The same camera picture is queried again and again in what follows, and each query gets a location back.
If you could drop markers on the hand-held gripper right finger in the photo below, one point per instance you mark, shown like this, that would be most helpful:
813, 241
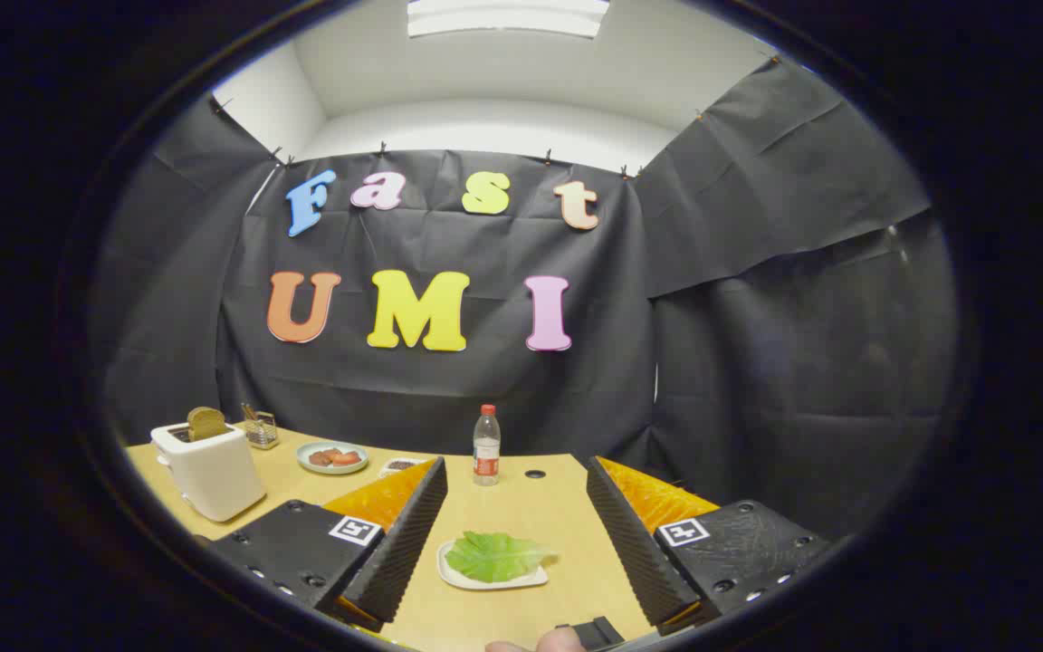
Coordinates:
635, 552

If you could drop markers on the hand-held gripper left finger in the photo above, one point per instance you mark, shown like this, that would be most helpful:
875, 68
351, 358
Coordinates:
408, 543

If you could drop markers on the green lettuce leaf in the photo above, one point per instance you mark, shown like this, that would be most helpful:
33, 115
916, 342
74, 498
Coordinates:
494, 555

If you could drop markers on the brown bread slice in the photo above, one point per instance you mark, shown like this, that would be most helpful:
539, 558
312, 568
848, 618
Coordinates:
205, 422

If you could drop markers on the white divided condiment tray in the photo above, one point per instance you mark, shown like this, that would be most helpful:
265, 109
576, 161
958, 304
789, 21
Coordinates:
397, 465

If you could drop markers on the white rounded square plate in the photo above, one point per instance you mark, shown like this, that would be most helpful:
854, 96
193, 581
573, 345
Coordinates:
485, 583

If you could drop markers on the red tomato slice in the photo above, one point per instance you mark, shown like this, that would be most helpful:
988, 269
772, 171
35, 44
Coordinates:
347, 457

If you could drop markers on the clear bottle red cap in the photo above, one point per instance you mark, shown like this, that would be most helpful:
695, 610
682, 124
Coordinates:
486, 453

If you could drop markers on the brown meat piece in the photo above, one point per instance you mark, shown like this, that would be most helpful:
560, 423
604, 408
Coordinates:
320, 458

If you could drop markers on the pale green plate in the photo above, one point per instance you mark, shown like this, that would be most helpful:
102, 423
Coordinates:
309, 467

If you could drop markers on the white toaster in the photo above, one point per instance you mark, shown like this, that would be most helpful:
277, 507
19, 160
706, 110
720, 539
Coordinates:
214, 475

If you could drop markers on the ceiling light panel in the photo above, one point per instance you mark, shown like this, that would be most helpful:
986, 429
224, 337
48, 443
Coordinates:
508, 16

